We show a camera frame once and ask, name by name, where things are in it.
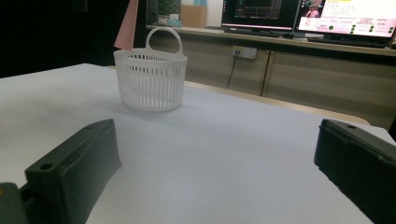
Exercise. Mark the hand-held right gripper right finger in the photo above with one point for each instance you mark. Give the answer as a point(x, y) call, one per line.
point(358, 165)

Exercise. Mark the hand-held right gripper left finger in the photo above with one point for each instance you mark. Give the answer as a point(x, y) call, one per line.
point(77, 161)

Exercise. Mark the white plastic basket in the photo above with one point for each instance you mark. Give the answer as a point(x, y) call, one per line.
point(152, 87)

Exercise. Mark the long beige counter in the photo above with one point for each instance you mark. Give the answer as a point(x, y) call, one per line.
point(311, 77)

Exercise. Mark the black keyboard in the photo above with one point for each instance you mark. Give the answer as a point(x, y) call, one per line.
point(249, 31)
point(345, 42)

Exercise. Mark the white table sheet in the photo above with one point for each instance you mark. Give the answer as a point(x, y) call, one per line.
point(202, 171)

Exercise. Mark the black curtain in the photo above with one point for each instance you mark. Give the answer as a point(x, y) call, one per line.
point(56, 34)

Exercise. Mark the pink screen monitor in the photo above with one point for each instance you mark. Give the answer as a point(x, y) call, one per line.
point(351, 18)

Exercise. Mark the black computer mouse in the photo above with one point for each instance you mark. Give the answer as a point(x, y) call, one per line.
point(288, 35)

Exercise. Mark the green plant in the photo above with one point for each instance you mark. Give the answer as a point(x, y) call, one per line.
point(169, 6)

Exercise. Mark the dark screen monitor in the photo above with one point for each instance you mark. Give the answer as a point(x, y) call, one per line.
point(258, 12)

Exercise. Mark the cardboard box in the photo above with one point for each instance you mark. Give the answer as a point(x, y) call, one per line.
point(193, 16)

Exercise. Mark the white wall socket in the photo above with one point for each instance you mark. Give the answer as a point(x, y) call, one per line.
point(246, 52)

